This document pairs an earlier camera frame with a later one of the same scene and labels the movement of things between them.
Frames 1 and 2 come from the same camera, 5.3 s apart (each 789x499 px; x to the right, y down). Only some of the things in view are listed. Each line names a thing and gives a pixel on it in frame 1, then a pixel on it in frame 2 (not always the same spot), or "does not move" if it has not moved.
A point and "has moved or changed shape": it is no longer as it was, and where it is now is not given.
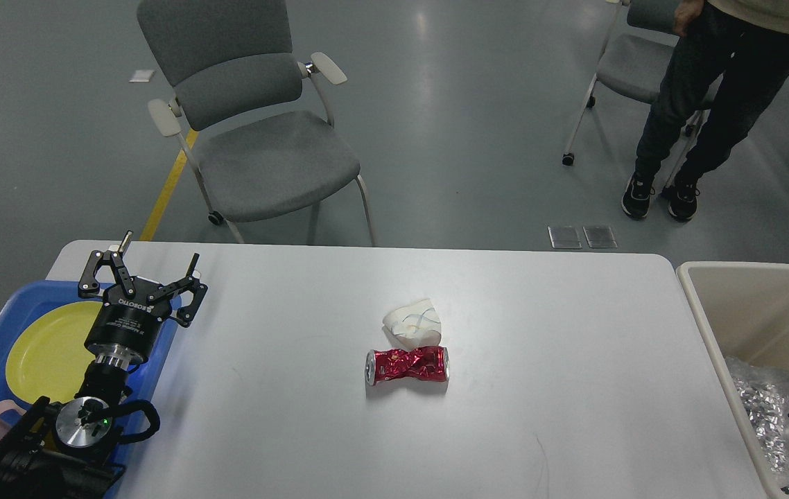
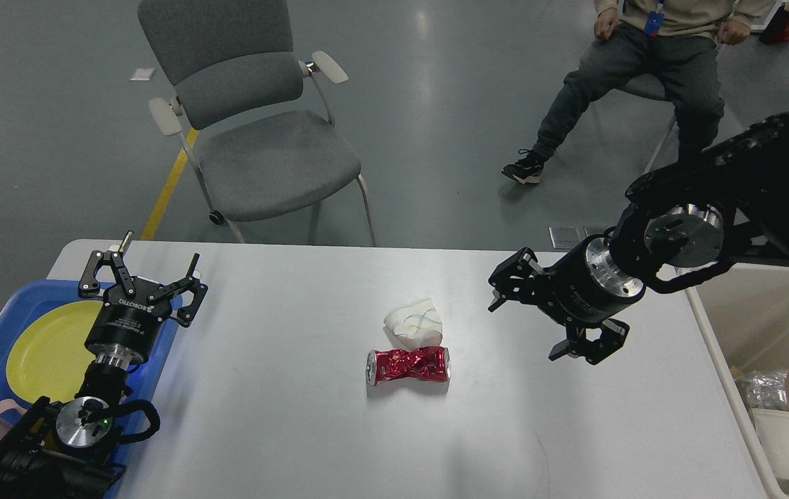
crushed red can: x=430 y=363 does not move
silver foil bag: x=767 y=395 has moved or changed shape
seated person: x=732 y=57 to x=664 y=50
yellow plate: x=48 y=356 does not move
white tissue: x=414 y=324 does not move
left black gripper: x=125 y=327 does not move
